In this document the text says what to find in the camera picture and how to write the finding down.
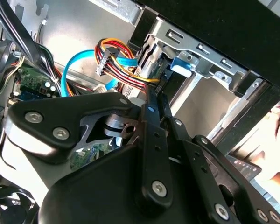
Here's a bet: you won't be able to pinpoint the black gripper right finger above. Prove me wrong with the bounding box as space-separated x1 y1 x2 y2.
156 92 280 224

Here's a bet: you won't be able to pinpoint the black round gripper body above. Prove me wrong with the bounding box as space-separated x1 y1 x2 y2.
37 146 213 224

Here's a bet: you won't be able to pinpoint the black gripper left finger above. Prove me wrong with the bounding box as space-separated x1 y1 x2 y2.
0 85 174 206

